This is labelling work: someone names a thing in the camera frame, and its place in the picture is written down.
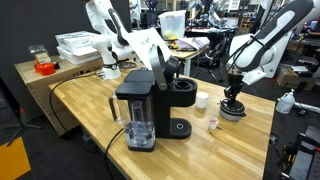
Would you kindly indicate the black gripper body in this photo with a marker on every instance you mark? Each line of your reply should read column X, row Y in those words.
column 234, row 83

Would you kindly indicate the black pot lid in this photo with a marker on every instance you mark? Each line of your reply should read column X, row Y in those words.
column 238, row 108

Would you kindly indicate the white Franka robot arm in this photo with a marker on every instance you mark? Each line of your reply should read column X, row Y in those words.
column 256, row 53
column 108, row 53

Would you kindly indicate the white ceramic mug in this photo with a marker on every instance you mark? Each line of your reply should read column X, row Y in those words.
column 202, row 100

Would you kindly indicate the small white coffee pod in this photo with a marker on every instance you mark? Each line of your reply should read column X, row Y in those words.
column 213, row 124

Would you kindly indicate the black office chair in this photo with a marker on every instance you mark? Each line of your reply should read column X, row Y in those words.
column 215, row 56

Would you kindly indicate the white plastic bottle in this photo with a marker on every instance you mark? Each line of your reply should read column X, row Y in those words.
column 285, row 104

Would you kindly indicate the small wooden table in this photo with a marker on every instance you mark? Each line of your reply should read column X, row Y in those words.
column 186, row 55

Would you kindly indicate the lavender cloth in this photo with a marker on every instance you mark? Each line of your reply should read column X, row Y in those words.
column 193, row 43

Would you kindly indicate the brown cardboard box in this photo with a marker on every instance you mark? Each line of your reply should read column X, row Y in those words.
column 293, row 78

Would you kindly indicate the black coffee machine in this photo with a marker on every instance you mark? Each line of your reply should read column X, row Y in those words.
column 166, row 110

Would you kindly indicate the clear plastic storage bin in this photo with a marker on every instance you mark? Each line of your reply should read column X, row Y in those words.
column 171, row 25

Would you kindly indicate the black metal equipment cart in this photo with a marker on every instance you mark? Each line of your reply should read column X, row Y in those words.
column 300, row 160

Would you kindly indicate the white whiteboard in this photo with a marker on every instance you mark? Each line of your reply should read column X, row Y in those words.
column 145, row 41

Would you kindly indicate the red plastic object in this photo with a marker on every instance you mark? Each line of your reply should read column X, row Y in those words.
column 45, row 69

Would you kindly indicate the black tripod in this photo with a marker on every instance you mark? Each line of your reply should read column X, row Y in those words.
column 21, row 126

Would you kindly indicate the black curtain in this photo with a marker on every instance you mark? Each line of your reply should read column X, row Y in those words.
column 33, row 20

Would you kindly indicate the orange floor mat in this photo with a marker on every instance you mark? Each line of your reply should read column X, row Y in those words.
column 13, row 161

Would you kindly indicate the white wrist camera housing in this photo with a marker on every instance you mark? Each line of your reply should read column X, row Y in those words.
column 255, row 76

